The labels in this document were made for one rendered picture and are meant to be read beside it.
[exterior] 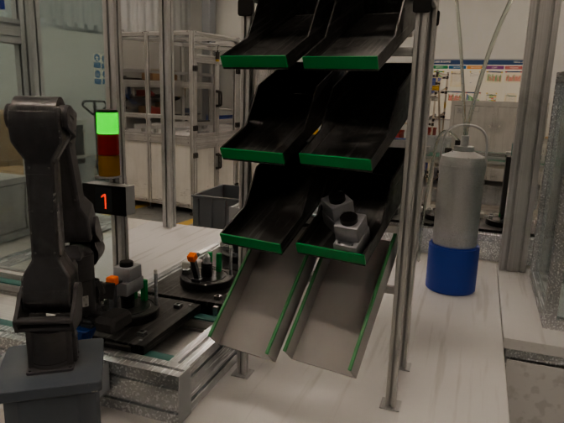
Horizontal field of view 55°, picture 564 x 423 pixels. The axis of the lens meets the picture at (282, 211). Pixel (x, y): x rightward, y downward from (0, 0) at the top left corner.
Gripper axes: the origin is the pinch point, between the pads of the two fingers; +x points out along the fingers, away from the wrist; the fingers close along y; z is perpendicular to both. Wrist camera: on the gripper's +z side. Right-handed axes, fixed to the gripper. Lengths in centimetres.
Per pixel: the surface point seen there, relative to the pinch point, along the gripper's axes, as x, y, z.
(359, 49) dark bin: -53, -45, 20
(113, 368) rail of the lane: 6.5, -4.4, 3.3
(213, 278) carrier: 1.9, -4.4, 45.4
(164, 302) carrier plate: 4.0, 1.2, 30.4
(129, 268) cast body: -7.4, 2.9, 19.7
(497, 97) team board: -47, -99, 1071
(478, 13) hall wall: -204, -50, 1079
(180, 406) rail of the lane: 11.5, -18.5, 3.8
